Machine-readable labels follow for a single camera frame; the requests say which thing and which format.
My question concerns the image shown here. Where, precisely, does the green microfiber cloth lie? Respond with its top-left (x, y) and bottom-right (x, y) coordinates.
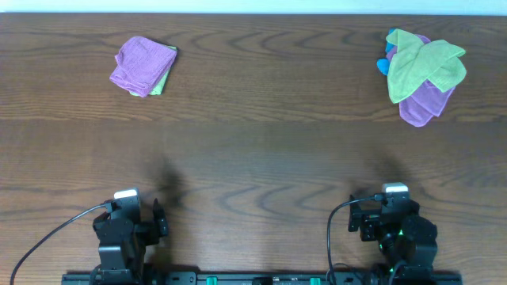
top-left (386, 28), bottom-right (467, 104)

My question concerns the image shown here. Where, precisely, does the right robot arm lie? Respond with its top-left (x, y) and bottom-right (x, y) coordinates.
top-left (348, 192), bottom-right (437, 284)

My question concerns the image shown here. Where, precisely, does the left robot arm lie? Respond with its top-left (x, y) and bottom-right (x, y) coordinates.
top-left (93, 196), bottom-right (169, 284)

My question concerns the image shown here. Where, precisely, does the crumpled purple cloth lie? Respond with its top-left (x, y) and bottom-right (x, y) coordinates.
top-left (385, 46), bottom-right (456, 127)

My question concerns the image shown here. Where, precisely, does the blue cloth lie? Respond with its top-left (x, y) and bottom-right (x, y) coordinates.
top-left (376, 42), bottom-right (395, 76)

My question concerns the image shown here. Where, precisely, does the folded purple cloth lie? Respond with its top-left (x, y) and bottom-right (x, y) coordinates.
top-left (109, 36), bottom-right (177, 97)

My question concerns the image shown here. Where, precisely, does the right black cable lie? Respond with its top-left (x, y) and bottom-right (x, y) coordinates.
top-left (326, 195), bottom-right (383, 285)

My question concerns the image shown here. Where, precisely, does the black cable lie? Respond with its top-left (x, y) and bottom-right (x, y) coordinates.
top-left (9, 202), bottom-right (114, 285)
top-left (326, 195), bottom-right (383, 285)

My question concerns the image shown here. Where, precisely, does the left black cable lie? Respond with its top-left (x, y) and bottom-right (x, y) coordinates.
top-left (9, 202), bottom-right (114, 285)

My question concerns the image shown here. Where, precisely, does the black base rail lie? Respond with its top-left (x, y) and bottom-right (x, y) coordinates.
top-left (61, 272), bottom-right (463, 285)

